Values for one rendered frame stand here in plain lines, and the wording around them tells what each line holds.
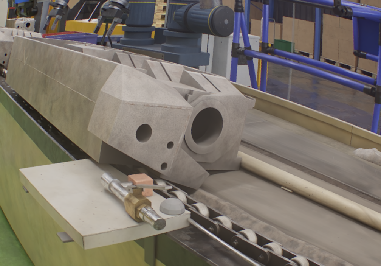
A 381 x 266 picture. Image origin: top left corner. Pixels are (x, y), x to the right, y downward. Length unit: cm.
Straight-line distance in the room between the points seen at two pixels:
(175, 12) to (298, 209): 214
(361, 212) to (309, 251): 18
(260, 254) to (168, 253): 16
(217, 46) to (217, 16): 65
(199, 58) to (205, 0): 44
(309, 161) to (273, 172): 22
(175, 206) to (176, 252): 8
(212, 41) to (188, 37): 39
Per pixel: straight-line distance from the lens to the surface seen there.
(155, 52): 305
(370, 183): 121
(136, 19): 329
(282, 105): 170
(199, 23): 280
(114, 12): 247
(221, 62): 332
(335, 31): 1142
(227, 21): 277
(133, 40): 328
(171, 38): 299
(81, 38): 283
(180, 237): 79
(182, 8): 294
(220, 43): 332
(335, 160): 134
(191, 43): 299
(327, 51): 1160
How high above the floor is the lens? 114
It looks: 15 degrees down
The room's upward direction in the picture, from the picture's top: 5 degrees clockwise
